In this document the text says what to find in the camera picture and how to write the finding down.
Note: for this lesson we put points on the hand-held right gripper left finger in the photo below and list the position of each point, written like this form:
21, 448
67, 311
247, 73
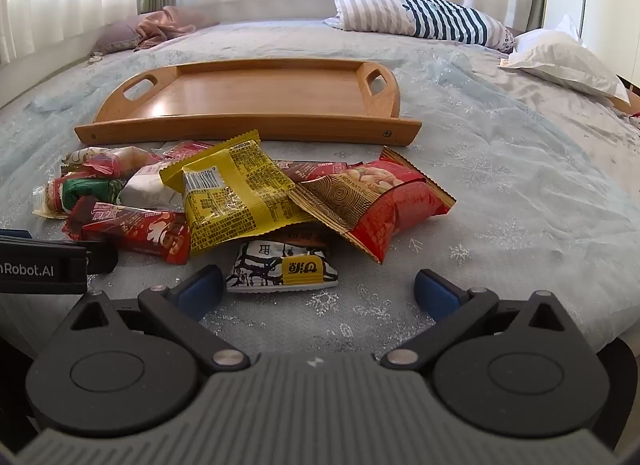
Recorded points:
200, 292

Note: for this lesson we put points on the red chocolate bar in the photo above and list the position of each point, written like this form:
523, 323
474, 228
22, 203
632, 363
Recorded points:
135, 232

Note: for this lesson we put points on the yellow snack packet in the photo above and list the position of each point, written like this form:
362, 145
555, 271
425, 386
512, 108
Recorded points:
235, 195

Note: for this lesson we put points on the brown snack packet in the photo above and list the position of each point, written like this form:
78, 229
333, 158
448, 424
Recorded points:
300, 237

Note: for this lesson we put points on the slim red snack bar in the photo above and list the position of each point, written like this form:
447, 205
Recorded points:
310, 170

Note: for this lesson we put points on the white red-edged snack packet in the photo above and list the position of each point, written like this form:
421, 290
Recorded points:
145, 187

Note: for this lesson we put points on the striped pillow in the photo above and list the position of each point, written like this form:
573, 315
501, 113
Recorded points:
390, 12

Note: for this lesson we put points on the black and white snack packet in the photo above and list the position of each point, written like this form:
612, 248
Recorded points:
265, 265

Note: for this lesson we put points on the small grey object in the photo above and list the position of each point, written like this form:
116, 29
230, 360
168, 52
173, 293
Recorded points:
95, 57

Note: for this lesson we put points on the pink cloth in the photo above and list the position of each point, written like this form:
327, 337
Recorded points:
170, 22

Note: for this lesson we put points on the white pillow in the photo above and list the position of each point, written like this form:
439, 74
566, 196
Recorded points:
560, 57

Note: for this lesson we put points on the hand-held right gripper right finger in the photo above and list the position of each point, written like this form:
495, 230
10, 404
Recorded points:
437, 295

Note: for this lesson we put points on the purple pillow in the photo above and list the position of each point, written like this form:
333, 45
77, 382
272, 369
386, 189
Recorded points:
115, 37

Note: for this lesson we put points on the cream nougat packet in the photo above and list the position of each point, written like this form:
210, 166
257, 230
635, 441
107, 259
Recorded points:
75, 157

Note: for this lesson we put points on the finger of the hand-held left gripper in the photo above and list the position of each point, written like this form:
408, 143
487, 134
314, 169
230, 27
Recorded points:
102, 257

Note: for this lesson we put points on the green snack packet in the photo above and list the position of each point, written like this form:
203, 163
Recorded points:
90, 191

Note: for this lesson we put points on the red peanut packet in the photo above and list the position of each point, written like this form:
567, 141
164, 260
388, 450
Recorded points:
390, 210

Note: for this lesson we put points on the cardboard box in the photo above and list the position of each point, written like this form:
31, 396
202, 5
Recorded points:
632, 95

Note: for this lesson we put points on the wooden tray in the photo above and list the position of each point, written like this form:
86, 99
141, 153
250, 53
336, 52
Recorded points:
260, 90

